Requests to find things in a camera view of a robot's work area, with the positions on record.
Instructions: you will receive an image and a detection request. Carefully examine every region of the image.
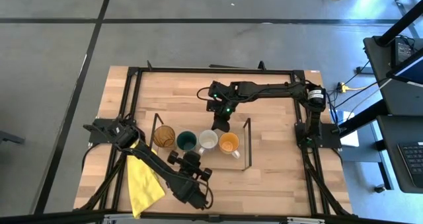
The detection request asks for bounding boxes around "teal cup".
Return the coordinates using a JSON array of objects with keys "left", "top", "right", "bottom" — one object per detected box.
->
[{"left": 176, "top": 130, "right": 198, "bottom": 152}]

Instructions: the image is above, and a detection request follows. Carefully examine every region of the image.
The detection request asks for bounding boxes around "black diagonal beam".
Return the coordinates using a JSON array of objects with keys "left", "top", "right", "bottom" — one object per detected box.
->
[
  {"left": 376, "top": 0, "right": 423, "bottom": 47},
  {"left": 338, "top": 100, "right": 394, "bottom": 138}
]

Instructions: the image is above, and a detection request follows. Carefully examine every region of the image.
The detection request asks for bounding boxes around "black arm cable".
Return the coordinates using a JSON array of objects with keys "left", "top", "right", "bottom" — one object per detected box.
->
[{"left": 196, "top": 86, "right": 215, "bottom": 102}]

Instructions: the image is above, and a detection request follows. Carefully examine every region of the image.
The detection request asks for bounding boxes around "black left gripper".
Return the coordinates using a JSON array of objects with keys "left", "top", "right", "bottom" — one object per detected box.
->
[{"left": 167, "top": 150, "right": 213, "bottom": 185}]

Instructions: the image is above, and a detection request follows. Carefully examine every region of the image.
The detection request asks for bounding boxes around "black keyboard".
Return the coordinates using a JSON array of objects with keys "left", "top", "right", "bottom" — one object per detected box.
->
[{"left": 397, "top": 141, "right": 423, "bottom": 189}]

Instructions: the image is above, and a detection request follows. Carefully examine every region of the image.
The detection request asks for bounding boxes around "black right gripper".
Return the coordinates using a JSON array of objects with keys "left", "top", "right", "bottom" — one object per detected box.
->
[{"left": 207, "top": 100, "right": 237, "bottom": 133}]

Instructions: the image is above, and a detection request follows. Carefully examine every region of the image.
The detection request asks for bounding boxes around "black desk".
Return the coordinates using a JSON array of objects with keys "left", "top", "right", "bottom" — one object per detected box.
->
[
  {"left": 363, "top": 35, "right": 423, "bottom": 116},
  {"left": 376, "top": 114, "right": 423, "bottom": 194}
]

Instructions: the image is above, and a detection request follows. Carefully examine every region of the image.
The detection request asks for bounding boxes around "yellow and white ceramic mug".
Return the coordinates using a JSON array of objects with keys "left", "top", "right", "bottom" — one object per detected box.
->
[{"left": 218, "top": 131, "right": 241, "bottom": 160}]

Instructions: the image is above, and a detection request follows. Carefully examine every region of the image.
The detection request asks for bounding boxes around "laptop computer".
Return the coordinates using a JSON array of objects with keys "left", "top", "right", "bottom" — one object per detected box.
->
[{"left": 385, "top": 47, "right": 423, "bottom": 88}]

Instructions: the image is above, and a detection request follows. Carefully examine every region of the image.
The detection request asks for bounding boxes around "blue cable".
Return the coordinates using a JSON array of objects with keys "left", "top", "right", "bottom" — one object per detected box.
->
[{"left": 325, "top": 91, "right": 340, "bottom": 126}]

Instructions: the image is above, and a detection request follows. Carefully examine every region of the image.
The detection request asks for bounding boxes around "amber ribbed glass cup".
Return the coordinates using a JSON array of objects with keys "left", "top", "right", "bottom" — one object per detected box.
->
[{"left": 152, "top": 124, "right": 176, "bottom": 149}]

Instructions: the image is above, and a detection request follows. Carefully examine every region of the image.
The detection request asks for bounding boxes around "black aluminium table frame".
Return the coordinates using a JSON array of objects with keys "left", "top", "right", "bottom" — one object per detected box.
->
[{"left": 74, "top": 60, "right": 353, "bottom": 224}]

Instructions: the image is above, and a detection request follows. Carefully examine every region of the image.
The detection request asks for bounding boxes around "grey metal stand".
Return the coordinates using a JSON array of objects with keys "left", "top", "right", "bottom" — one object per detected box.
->
[{"left": 389, "top": 0, "right": 423, "bottom": 39}]

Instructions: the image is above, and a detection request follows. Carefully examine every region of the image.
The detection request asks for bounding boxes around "black power adapter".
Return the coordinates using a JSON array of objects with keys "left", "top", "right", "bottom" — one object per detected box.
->
[{"left": 391, "top": 37, "right": 416, "bottom": 66}]

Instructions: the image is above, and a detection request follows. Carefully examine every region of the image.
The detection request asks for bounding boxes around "yellow cloth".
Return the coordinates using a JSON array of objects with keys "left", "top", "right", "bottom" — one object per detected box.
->
[{"left": 126, "top": 141, "right": 166, "bottom": 219}]

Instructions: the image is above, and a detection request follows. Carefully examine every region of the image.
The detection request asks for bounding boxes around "red white patterned mug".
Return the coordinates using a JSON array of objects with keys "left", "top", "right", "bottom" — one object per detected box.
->
[{"left": 197, "top": 129, "right": 219, "bottom": 156}]

